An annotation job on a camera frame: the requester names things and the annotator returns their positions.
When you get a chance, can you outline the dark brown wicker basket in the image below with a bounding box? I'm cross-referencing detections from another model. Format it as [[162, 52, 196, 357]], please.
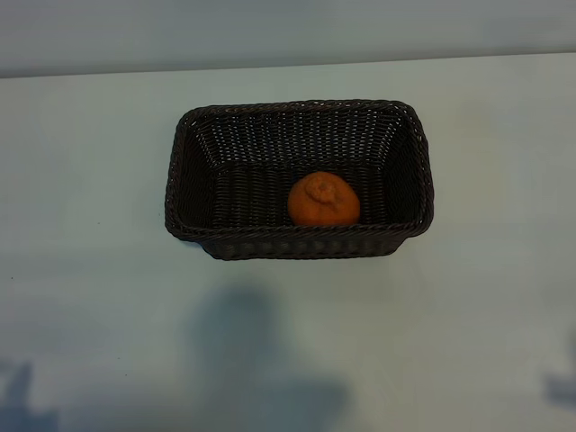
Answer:
[[164, 98, 437, 261]]

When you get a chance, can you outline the orange fruit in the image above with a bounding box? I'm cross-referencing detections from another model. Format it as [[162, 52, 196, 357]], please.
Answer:
[[287, 170, 363, 228]]

